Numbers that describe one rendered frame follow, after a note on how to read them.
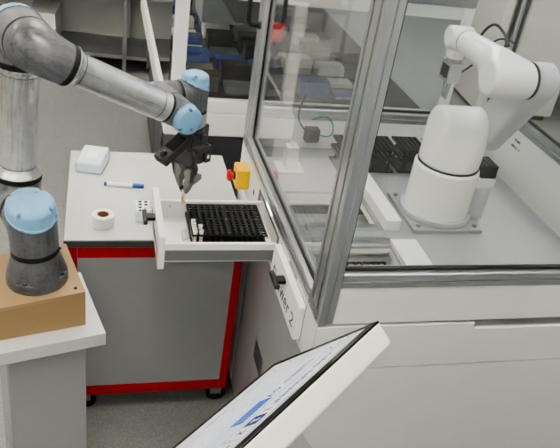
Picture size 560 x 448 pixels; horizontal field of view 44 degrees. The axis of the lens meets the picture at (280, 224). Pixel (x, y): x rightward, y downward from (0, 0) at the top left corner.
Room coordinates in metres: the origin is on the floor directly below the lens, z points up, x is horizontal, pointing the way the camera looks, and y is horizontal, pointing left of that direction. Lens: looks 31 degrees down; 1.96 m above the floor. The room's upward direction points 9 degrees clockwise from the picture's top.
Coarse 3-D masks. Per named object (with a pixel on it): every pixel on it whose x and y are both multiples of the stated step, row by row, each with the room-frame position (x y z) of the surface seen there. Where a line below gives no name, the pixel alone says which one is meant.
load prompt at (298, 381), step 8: (344, 344) 0.96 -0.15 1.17; (328, 352) 0.96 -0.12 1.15; (320, 360) 0.93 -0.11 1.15; (312, 368) 0.91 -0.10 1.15; (304, 376) 0.88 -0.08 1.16; (296, 384) 0.85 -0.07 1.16; (280, 392) 0.85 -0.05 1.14; (288, 392) 0.83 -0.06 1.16; (272, 400) 0.83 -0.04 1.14; (280, 400) 0.81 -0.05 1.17; (264, 408) 0.81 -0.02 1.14; (272, 408) 0.78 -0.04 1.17; (256, 416) 0.78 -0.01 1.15; (264, 416) 0.76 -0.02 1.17; (248, 424) 0.76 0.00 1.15; (256, 424) 0.74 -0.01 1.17; (240, 432) 0.74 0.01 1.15; (232, 440) 0.72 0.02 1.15
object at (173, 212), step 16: (176, 208) 1.85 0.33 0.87; (176, 224) 1.80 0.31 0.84; (176, 240) 1.72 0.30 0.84; (272, 240) 1.79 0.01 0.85; (176, 256) 1.61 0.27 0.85; (192, 256) 1.62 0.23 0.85; (208, 256) 1.63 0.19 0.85; (224, 256) 1.65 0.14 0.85; (240, 256) 1.66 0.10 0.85; (256, 256) 1.68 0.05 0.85; (272, 256) 1.69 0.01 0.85
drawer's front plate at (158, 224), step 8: (152, 192) 1.85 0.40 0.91; (152, 200) 1.83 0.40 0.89; (160, 208) 1.73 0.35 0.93; (160, 216) 1.68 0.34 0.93; (152, 224) 1.79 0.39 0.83; (160, 224) 1.64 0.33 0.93; (160, 232) 1.60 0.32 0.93; (160, 240) 1.58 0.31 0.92; (160, 248) 1.58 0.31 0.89; (160, 256) 1.58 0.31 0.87; (160, 264) 1.58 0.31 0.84
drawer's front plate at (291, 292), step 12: (276, 252) 1.61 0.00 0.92; (276, 264) 1.60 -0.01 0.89; (288, 264) 1.55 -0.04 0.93; (288, 276) 1.49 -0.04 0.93; (288, 288) 1.47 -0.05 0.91; (288, 300) 1.45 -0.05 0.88; (300, 300) 1.40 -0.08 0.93; (288, 312) 1.44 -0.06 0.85; (300, 312) 1.37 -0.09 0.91; (288, 324) 1.42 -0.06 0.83; (300, 324) 1.37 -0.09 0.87
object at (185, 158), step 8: (208, 128) 1.82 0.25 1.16; (200, 136) 1.80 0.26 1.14; (192, 144) 1.77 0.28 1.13; (200, 144) 1.80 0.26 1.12; (208, 144) 1.81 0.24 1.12; (184, 152) 1.76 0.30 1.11; (192, 152) 1.75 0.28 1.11; (200, 152) 1.77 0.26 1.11; (176, 160) 1.78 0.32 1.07; (184, 160) 1.76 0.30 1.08; (200, 160) 1.79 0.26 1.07; (208, 160) 1.80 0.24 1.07
